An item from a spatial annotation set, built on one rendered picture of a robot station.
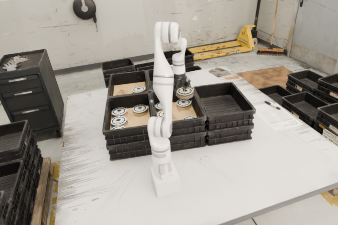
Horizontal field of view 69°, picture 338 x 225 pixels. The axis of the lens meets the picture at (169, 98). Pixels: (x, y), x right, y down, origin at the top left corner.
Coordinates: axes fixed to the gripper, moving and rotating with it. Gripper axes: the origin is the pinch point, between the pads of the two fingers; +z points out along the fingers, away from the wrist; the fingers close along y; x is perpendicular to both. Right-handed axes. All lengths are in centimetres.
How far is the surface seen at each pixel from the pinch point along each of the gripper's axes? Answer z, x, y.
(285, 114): 30, 2, 76
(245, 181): 30, -49, 25
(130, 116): 17.5, 6.8, -33.3
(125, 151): 24.4, -19.2, -37.4
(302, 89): 59, 80, 145
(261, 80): 100, 184, 154
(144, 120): 17.5, -0.1, -24.2
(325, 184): 30, -59, 62
